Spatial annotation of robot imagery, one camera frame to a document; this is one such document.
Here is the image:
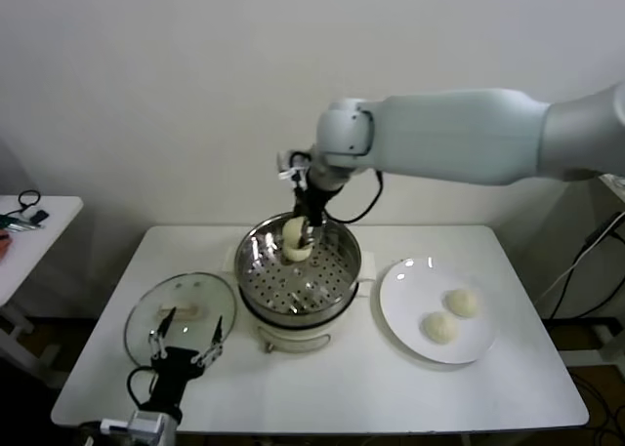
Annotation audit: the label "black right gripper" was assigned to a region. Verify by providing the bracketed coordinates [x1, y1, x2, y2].
[291, 180, 339, 250]

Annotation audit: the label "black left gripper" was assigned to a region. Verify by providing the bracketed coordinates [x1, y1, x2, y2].
[147, 306, 225, 416]

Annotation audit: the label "steel steamer basket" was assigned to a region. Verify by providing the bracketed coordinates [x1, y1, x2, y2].
[223, 211, 377, 320]

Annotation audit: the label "white electric cooker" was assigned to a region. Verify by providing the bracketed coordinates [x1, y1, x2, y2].
[222, 248, 378, 355]

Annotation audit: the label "white round plate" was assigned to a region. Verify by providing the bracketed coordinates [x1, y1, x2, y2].
[379, 257, 498, 366]

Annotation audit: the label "white side table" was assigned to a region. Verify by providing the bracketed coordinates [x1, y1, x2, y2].
[0, 195, 84, 374]

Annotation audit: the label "green and silver pens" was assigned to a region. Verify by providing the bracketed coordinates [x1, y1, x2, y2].
[0, 213, 46, 232]

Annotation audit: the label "glass lid with cream handle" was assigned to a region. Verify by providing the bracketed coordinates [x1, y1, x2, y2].
[123, 271, 238, 369]

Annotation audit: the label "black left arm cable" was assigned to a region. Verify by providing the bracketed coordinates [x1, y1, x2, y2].
[126, 365, 158, 411]

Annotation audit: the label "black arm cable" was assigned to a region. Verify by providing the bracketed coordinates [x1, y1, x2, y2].
[321, 169, 386, 223]
[126, 365, 158, 411]

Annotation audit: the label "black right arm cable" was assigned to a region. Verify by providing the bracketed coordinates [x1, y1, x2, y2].
[321, 169, 386, 223]

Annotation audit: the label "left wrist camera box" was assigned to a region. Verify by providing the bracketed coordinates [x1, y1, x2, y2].
[100, 410, 166, 440]

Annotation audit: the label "black hanging cable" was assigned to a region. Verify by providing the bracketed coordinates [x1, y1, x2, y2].
[550, 211, 625, 320]

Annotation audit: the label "white hanging cable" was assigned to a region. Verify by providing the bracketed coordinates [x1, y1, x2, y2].
[536, 211, 625, 304]

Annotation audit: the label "black floor frame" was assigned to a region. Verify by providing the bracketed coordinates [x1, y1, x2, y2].
[541, 313, 625, 367]

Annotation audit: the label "white table with cables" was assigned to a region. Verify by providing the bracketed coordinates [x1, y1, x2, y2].
[599, 171, 625, 198]

